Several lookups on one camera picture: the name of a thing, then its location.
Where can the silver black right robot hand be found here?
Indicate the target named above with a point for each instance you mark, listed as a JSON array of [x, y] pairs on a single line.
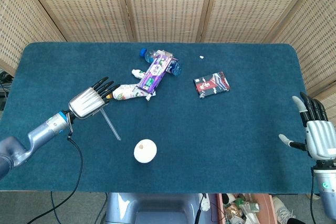
[[320, 137]]

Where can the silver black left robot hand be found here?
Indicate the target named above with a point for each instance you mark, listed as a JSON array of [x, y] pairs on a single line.
[[85, 102]]

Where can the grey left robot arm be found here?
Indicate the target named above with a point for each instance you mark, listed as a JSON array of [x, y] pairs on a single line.
[[39, 134]]

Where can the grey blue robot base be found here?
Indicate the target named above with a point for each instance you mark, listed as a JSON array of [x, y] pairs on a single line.
[[157, 208]]

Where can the clear plastic straw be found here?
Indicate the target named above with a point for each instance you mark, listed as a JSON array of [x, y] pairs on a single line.
[[113, 129]]

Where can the white plastic bottle yellow cap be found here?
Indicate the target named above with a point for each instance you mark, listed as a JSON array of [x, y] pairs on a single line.
[[128, 94]]

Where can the crumpled white packet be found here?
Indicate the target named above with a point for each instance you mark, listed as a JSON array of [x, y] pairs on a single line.
[[136, 72]]

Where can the purple carton box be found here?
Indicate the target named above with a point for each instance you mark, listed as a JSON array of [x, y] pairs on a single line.
[[153, 74]]

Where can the grey sneaker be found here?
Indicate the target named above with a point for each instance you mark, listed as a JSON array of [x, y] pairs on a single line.
[[282, 211]]

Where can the clear plastic bottle blue cap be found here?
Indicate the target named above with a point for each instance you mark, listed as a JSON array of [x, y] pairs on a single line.
[[176, 68]]

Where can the blue table cloth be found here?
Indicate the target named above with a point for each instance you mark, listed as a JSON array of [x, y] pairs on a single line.
[[223, 134]]

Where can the red bin with trash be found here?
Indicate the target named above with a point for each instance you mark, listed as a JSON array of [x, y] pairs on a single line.
[[244, 208]]

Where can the black red card box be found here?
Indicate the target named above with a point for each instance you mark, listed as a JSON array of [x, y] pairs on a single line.
[[211, 85]]

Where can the woven wooden folding screen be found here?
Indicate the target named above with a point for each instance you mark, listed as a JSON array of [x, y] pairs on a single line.
[[168, 6]]

